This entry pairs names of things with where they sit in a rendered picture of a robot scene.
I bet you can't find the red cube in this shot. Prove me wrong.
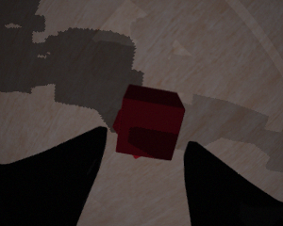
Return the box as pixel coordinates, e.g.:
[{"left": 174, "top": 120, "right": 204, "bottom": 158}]
[
  {"left": 115, "top": 84, "right": 186, "bottom": 161},
  {"left": 112, "top": 109, "right": 140, "bottom": 159}
]

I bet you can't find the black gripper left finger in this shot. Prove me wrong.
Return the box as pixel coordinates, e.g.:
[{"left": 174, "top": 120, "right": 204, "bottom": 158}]
[{"left": 0, "top": 125, "right": 108, "bottom": 226}]

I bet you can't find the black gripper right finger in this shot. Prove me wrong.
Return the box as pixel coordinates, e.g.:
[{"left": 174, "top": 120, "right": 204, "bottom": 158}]
[{"left": 183, "top": 142, "right": 283, "bottom": 226}]

